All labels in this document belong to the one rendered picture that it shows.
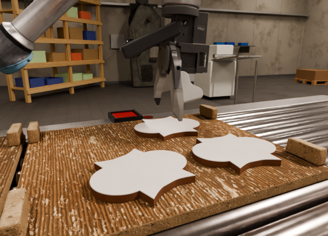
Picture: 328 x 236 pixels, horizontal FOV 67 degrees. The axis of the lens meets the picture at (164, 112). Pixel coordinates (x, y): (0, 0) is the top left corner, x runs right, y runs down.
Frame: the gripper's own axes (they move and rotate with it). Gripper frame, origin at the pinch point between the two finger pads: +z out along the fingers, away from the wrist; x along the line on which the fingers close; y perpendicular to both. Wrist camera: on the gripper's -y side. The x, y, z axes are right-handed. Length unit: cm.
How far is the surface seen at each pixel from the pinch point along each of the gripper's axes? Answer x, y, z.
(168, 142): -6.9, -1.1, 4.0
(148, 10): 664, 151, -135
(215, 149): -14.3, 4.4, 2.6
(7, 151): -2.9, -27.7, 5.5
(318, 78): 560, 686, 31
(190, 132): -4.8, 4.0, 2.8
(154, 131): -2.9, -2.6, 2.9
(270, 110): 14.3, 39.1, 3.3
